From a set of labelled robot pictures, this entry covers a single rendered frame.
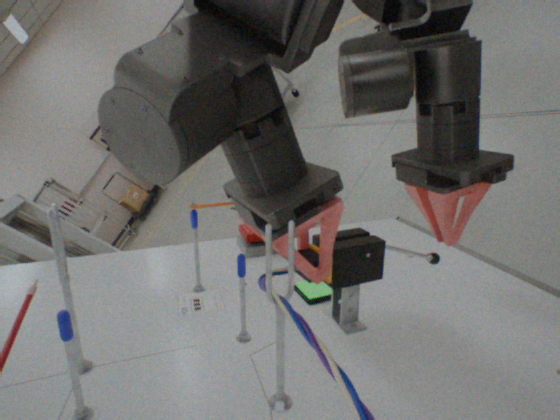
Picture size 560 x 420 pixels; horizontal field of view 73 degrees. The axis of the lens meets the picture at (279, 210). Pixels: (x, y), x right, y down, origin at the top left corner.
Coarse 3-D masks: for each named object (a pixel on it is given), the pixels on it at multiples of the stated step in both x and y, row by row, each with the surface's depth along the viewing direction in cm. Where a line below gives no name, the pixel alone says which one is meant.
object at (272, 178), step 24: (264, 120) 26; (288, 120) 28; (240, 144) 27; (264, 144) 27; (288, 144) 28; (240, 168) 28; (264, 168) 27; (288, 168) 28; (312, 168) 30; (240, 192) 31; (264, 192) 28; (288, 192) 28; (312, 192) 27; (336, 192) 28; (264, 216) 26; (288, 216) 26
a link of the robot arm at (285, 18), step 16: (224, 0) 22; (240, 0) 21; (256, 0) 20; (272, 0) 20; (288, 0) 19; (240, 16) 22; (256, 16) 21; (272, 16) 20; (288, 16) 20; (272, 32) 22; (288, 32) 21
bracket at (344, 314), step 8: (344, 288) 36; (352, 288) 36; (336, 296) 38; (344, 296) 36; (352, 296) 37; (336, 304) 39; (344, 304) 37; (352, 304) 37; (328, 312) 39; (336, 312) 39; (344, 312) 37; (352, 312) 37; (336, 320) 38; (344, 320) 37; (352, 320) 38; (344, 328) 37; (352, 328) 37; (360, 328) 37
